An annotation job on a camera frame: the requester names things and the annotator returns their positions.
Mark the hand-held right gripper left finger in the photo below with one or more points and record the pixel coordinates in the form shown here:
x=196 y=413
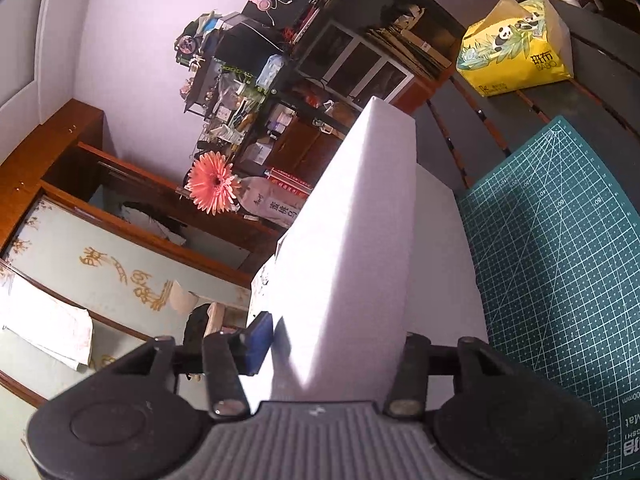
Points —
x=257 y=342

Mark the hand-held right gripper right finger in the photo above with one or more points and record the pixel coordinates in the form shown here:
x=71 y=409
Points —
x=415 y=355

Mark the white cardboard box lid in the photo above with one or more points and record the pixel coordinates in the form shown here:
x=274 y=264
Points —
x=350 y=235

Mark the black slatted desktop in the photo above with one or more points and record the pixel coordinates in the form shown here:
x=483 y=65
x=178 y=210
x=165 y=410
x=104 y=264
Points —
x=590 y=105

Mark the black clothing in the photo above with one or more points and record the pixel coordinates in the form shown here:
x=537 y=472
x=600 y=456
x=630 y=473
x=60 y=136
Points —
x=195 y=327

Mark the pink gerbera flower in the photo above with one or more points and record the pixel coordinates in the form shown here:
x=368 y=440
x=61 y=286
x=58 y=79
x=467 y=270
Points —
x=215 y=185

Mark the red printed box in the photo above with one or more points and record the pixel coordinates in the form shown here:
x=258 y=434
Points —
x=292 y=182

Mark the green cutting mat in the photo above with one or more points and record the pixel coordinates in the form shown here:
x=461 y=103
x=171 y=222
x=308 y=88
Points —
x=550 y=260

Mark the wardrobe with green printed doors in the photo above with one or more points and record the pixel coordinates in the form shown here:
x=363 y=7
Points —
x=100 y=255

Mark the brown wooden cabinet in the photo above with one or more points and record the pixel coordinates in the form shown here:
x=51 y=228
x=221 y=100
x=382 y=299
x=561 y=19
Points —
x=305 y=145

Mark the white towel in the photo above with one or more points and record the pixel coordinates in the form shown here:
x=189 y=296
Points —
x=45 y=320

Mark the cluttered black shelf desk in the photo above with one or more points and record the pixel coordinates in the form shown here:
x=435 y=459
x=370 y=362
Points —
x=235 y=105

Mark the black monitor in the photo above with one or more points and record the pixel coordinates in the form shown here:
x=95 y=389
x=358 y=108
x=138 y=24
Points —
x=240 y=45

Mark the yellow panda tissue pack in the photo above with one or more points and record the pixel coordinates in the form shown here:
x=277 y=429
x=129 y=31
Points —
x=520 y=60

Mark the pink headphones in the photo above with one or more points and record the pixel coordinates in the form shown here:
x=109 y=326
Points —
x=264 y=2

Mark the black bookshelf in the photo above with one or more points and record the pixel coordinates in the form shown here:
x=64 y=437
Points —
x=380 y=5

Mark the white frame drawer unit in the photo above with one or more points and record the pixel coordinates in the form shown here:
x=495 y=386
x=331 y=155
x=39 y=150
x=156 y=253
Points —
x=350 y=60

